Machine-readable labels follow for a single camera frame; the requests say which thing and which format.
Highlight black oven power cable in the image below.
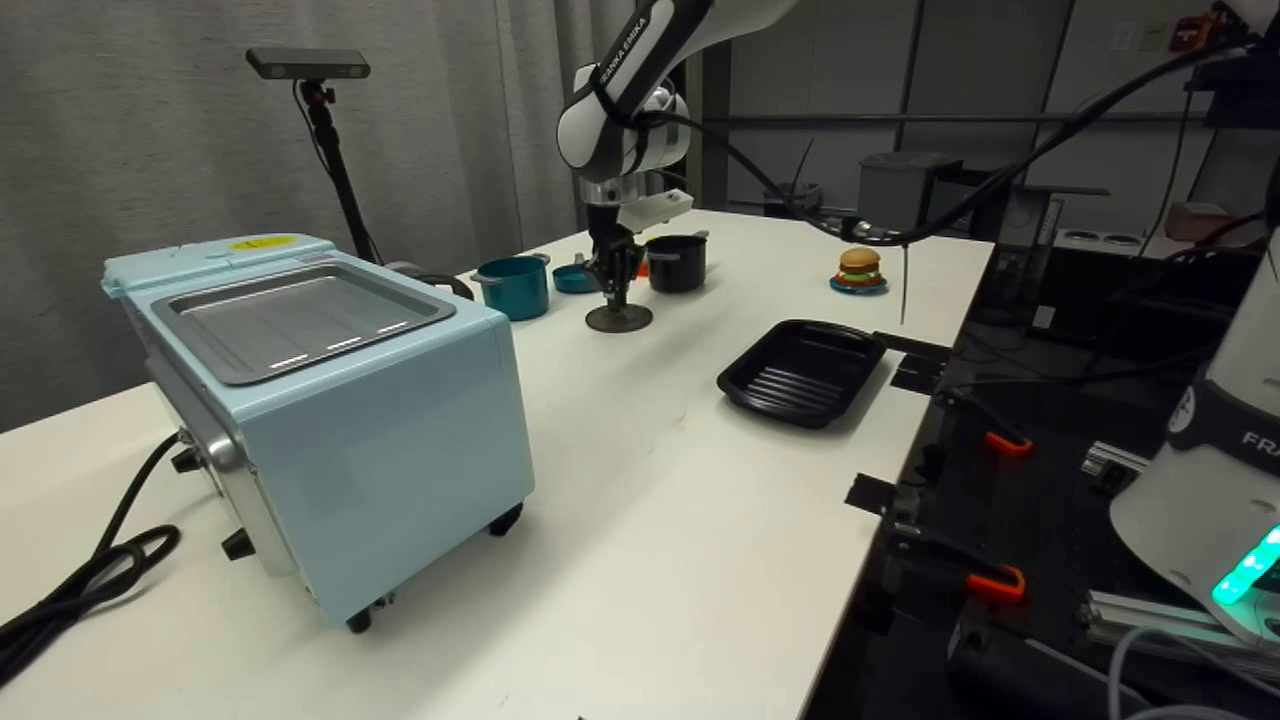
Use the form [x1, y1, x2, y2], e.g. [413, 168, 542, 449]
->
[0, 427, 190, 692]

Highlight light blue toaster oven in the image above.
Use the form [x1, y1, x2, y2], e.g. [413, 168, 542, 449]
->
[95, 232, 541, 640]

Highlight black table bracket strip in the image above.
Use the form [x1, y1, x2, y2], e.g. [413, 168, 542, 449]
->
[843, 468, 905, 518]

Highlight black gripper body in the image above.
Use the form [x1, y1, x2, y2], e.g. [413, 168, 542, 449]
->
[580, 177, 656, 268]

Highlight silver wrist camera bar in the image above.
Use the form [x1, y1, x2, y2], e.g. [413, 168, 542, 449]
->
[620, 184, 700, 241]

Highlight black saucepan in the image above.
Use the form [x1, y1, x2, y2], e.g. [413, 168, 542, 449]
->
[638, 232, 716, 299]

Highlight toy burger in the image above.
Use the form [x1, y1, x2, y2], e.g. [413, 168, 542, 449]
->
[833, 244, 889, 293]

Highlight orange handled clamp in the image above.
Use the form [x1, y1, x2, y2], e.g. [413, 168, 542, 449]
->
[979, 422, 1039, 463]
[958, 565, 1030, 612]

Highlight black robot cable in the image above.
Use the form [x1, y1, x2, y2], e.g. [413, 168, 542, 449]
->
[636, 37, 1269, 330]

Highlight small blue plate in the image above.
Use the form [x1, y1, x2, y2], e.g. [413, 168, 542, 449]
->
[825, 270, 896, 299]

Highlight aluminium frame rails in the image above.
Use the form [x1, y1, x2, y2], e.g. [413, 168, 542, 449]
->
[1074, 579, 1280, 720]

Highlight black ridged baking tray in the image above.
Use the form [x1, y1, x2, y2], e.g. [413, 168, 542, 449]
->
[711, 316, 891, 430]

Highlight grey background cabinet box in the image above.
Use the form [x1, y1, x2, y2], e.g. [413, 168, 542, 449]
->
[854, 146, 968, 232]

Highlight black T-shaped stand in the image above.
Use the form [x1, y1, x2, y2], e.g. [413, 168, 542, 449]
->
[242, 42, 478, 299]

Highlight blue pot with grey handles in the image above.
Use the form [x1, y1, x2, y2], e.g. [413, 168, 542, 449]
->
[477, 253, 554, 323]

